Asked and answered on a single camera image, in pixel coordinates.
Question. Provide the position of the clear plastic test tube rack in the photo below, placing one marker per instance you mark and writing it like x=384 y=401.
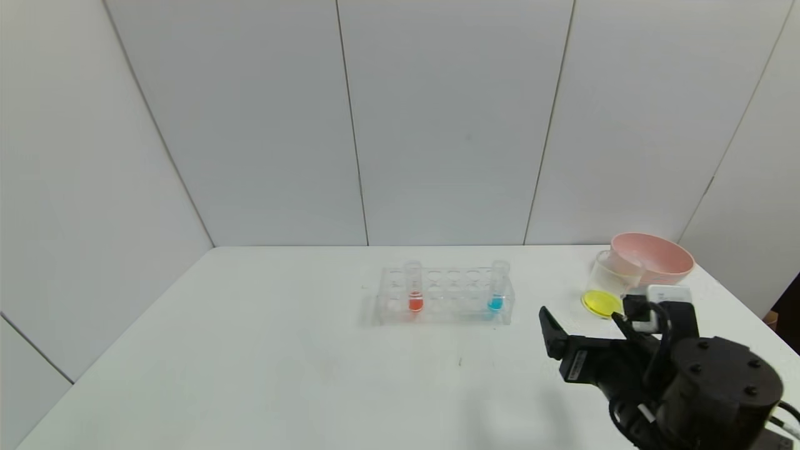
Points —
x=444 y=315

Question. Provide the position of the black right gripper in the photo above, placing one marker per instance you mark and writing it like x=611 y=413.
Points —
x=577 y=360

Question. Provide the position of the test tube with red pigment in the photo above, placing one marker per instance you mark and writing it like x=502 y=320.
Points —
x=415 y=302

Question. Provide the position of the clear glass beaker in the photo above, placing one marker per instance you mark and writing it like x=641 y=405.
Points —
x=603 y=303

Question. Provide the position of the test tube with blue pigment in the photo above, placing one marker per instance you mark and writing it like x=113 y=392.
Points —
x=495 y=302

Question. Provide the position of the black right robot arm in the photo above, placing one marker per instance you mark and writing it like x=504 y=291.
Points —
x=719 y=394

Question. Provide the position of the pink bowl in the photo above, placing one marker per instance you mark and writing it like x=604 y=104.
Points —
x=662 y=259

